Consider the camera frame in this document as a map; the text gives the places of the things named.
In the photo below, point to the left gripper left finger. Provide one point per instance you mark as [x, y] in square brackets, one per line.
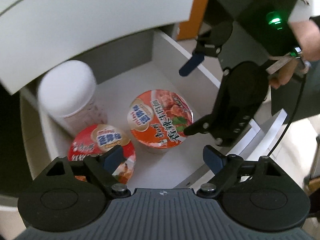
[89, 177]

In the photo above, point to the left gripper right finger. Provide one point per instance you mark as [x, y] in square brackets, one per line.
[228, 170]

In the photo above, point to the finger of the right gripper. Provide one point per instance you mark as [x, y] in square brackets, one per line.
[209, 44]
[204, 125]

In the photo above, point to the orange beef noodle cup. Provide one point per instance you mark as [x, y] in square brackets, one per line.
[157, 119]

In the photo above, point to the white upper drawer front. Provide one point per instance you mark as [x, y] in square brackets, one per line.
[37, 35]

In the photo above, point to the person's right hand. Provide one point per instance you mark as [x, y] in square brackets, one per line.
[307, 35]

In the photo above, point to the orange Cheerful cardboard box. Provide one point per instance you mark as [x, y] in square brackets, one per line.
[190, 28]

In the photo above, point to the red mini noodle cup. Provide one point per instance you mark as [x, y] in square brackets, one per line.
[99, 139]

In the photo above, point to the white plastic bottle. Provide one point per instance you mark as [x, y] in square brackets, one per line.
[68, 93]

